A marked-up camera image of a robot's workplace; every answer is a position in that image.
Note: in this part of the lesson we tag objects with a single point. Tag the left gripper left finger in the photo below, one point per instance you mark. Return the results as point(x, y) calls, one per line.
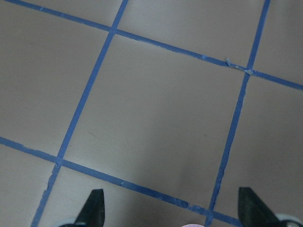
point(92, 213)

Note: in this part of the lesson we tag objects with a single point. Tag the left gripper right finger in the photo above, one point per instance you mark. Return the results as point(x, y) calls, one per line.
point(252, 211)

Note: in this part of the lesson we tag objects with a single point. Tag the pink mesh cup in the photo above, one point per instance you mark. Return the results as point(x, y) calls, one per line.
point(192, 225)

